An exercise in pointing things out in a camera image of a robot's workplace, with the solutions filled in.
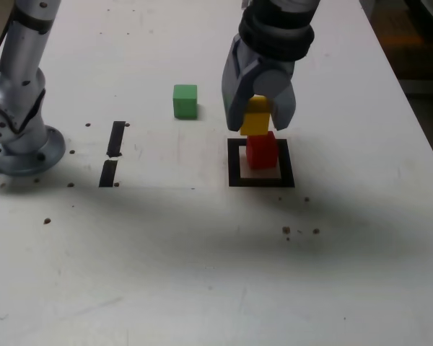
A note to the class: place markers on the yellow cube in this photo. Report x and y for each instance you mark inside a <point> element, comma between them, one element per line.
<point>254,122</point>

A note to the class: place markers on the black tape square outline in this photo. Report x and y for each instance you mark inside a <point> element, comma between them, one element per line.
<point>232,169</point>

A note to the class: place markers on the red cube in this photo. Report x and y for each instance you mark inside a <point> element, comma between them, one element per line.
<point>261,153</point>

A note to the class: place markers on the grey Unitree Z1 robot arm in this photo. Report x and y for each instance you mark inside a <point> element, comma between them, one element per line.
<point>21,72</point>

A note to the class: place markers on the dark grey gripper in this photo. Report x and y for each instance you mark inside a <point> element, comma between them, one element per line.
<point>279,64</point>

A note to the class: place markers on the brown wooden background furniture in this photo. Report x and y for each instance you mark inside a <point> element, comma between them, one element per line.
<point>411,36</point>

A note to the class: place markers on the black tape strip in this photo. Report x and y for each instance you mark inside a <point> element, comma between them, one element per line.
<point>115,137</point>

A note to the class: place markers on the green cube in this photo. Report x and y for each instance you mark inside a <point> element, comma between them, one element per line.
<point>184,104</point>

